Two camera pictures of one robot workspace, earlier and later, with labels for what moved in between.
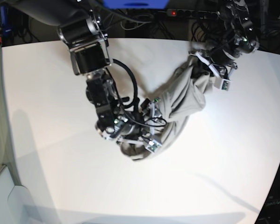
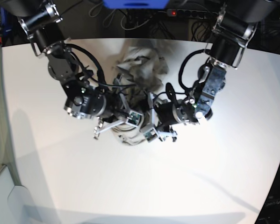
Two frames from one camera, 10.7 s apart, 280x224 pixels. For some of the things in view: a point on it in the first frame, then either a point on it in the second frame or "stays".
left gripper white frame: [153, 110] → [100, 127]
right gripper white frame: [199, 66] → [151, 132]
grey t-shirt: [184, 99] → [148, 67]
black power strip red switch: [192, 13] stays
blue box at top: [136, 4] stays
